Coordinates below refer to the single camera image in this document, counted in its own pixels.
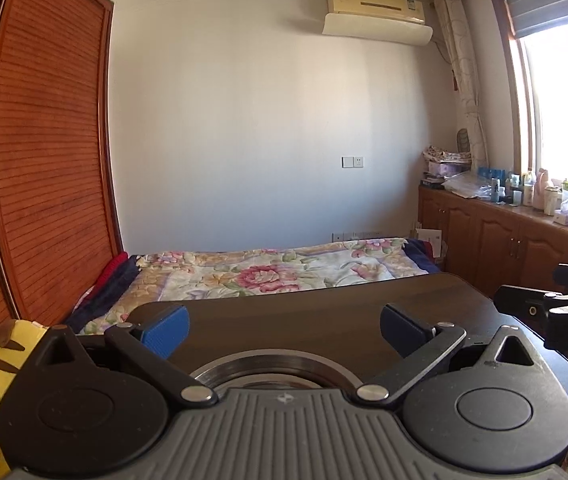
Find dark blue cloth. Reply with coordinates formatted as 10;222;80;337
406;237;442;275

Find red and navy cushion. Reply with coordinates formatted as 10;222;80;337
95;251;130;291

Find row of bottles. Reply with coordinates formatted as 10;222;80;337
476;165;568;226

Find wall air conditioner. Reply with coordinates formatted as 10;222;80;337
323;0;434;46

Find window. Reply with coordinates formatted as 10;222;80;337
489;0;568;201

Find dark blue garment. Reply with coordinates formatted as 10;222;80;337
64;255;142;333

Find clear plastic bag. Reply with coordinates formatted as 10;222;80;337
441;170;495;201

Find white paper bag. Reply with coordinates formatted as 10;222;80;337
415;227;444;261

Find wooden slatted wardrobe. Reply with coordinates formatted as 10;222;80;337
0;0;130;331

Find wooden cabinet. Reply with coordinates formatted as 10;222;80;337
418;182;568;301

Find low wall sockets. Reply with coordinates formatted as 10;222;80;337
331;231;382;242

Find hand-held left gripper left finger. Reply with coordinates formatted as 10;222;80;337
24;303;218;407

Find floral blanket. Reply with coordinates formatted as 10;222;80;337
71;237;442;336

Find large steel bowl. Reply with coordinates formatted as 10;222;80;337
189;349;361;392

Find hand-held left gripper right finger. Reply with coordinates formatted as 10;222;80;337
354;303;542;407

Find pile of boxes and cloth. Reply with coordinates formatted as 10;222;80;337
421;145;472;188

